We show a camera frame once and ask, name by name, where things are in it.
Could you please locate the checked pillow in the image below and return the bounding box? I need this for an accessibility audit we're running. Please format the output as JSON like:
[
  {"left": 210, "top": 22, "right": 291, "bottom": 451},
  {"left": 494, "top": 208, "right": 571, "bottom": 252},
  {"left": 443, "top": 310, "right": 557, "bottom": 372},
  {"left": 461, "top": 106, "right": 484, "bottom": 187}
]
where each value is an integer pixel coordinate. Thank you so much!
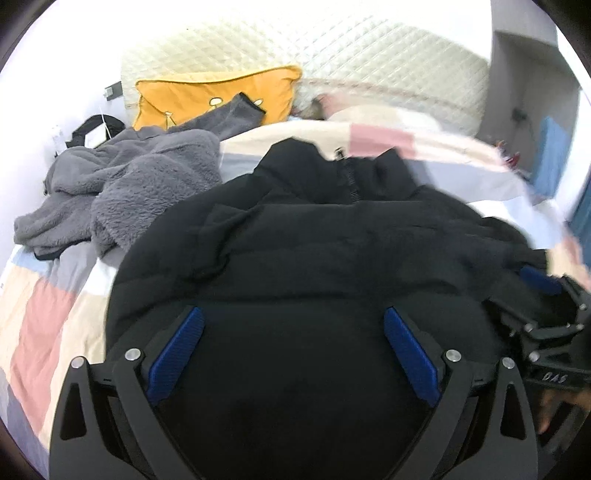
[{"left": 318, "top": 90, "right": 419, "bottom": 124}]

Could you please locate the blue chair cover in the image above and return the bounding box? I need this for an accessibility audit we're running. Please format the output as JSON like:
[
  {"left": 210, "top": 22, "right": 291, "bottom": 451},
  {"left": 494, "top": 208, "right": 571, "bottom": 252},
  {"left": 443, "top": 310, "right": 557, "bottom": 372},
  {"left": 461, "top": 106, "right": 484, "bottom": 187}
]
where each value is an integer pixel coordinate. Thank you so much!
[{"left": 531, "top": 115, "right": 572, "bottom": 197}]

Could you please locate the black puffer jacket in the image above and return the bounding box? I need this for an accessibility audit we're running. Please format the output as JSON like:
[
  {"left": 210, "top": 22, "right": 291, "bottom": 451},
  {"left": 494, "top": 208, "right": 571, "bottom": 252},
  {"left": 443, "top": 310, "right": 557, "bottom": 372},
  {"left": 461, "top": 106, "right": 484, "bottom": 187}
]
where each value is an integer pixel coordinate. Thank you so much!
[{"left": 105, "top": 137, "right": 568, "bottom": 480}]

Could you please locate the person's right hand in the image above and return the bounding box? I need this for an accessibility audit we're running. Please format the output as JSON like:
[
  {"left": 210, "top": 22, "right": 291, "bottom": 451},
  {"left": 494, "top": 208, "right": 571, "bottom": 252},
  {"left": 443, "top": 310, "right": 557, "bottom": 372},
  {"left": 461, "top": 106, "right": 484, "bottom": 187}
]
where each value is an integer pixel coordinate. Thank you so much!
[{"left": 537, "top": 388, "right": 584, "bottom": 435}]

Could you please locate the white box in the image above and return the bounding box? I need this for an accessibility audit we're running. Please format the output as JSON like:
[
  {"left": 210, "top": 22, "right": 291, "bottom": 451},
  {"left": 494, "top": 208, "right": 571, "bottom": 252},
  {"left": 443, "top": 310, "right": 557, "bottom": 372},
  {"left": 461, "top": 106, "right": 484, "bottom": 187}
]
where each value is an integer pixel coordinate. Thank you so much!
[{"left": 85, "top": 122, "right": 117, "bottom": 148}]

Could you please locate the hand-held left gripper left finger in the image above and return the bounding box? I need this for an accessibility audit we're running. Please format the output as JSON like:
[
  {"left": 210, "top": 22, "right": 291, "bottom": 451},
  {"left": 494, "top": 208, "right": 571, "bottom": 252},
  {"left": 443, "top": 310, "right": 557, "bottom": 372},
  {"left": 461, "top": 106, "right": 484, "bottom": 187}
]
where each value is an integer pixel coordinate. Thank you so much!
[{"left": 48, "top": 305, "right": 206, "bottom": 480}]

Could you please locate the grey white wardrobe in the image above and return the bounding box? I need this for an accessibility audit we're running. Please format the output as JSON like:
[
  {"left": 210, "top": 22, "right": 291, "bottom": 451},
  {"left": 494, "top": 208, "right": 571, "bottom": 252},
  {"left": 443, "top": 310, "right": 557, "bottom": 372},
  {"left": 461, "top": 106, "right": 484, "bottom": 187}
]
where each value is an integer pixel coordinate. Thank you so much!
[{"left": 475, "top": 0, "right": 591, "bottom": 222}]

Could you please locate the grey fleece garment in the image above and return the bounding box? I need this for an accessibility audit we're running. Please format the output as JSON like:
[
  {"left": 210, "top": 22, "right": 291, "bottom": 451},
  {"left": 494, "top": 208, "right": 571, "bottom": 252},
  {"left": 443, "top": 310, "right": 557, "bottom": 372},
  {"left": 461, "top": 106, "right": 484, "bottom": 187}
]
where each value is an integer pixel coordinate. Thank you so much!
[{"left": 14, "top": 92, "right": 267, "bottom": 259}]

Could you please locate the checked bed quilt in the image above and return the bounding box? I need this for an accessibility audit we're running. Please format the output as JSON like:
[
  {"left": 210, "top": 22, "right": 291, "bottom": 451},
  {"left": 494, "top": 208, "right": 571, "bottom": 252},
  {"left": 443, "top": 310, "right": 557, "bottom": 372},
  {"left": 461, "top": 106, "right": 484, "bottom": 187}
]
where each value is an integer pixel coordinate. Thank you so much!
[{"left": 0, "top": 104, "right": 591, "bottom": 462}]

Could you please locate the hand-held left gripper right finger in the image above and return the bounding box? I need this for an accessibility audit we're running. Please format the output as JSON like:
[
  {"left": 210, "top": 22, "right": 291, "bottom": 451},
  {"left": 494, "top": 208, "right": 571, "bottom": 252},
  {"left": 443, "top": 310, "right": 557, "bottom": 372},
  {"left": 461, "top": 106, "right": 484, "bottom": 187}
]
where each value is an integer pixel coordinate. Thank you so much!
[{"left": 383, "top": 307, "right": 540, "bottom": 480}]

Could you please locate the yellow pillow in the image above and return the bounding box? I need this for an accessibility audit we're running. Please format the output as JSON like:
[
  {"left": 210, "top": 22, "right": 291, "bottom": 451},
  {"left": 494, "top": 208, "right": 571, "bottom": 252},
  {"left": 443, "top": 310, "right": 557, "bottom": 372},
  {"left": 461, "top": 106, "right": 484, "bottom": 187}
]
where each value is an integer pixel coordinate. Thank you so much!
[{"left": 133, "top": 65, "right": 303, "bottom": 132}]

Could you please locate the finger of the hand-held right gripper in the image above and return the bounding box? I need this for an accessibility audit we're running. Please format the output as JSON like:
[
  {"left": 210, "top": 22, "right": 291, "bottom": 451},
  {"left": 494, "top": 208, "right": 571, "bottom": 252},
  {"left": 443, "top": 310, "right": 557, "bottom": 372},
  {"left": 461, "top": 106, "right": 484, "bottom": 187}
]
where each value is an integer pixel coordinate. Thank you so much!
[
  {"left": 490, "top": 299, "right": 581, "bottom": 340},
  {"left": 519, "top": 265, "right": 580, "bottom": 297}
]

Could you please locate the group of small ornaments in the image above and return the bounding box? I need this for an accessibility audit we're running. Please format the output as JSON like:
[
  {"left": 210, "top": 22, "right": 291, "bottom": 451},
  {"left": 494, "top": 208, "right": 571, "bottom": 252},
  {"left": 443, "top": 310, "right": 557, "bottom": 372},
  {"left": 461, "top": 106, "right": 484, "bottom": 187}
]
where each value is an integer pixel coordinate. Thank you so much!
[{"left": 496, "top": 141, "right": 523, "bottom": 168}]

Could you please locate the cream quilted headboard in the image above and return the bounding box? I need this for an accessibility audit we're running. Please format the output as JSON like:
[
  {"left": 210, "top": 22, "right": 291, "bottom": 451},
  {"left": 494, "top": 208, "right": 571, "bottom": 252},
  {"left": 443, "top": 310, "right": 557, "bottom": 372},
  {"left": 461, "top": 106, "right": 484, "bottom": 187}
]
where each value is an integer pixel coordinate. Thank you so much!
[{"left": 121, "top": 21, "right": 491, "bottom": 139}]

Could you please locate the black bag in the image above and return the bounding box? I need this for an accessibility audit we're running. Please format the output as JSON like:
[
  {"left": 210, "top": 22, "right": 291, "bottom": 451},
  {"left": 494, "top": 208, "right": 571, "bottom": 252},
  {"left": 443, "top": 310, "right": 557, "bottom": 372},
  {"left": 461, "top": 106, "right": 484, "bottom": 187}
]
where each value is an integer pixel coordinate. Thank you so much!
[{"left": 65, "top": 114, "right": 126, "bottom": 149}]

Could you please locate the blue curtain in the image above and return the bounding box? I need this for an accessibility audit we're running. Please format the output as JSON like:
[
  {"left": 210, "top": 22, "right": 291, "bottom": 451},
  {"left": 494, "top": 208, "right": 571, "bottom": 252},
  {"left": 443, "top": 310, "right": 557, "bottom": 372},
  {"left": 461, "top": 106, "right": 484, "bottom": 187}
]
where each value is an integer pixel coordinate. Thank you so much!
[{"left": 570, "top": 182, "right": 591, "bottom": 243}]

